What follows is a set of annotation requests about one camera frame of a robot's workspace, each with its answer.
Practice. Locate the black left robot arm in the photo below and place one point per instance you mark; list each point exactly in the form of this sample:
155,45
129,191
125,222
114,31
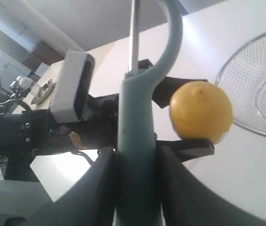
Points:
36,132

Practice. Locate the teal handled peeler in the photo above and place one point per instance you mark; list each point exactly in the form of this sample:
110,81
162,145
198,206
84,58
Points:
137,199

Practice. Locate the oval wire mesh basket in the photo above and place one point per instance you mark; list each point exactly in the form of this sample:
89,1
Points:
243,78

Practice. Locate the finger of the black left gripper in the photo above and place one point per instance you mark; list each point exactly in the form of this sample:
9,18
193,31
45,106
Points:
188,149
167,87

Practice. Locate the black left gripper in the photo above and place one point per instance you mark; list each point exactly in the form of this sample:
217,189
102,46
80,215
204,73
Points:
97,129

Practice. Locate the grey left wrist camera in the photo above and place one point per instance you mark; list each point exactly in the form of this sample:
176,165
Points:
71,90

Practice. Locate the yellow lemon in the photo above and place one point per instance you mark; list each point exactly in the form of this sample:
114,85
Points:
201,110

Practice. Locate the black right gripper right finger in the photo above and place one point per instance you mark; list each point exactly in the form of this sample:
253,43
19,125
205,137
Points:
188,202

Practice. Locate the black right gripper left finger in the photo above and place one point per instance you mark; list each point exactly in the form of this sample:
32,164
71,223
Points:
90,202

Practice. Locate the cluttered background side table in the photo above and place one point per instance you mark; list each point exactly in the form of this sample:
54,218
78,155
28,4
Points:
18,70

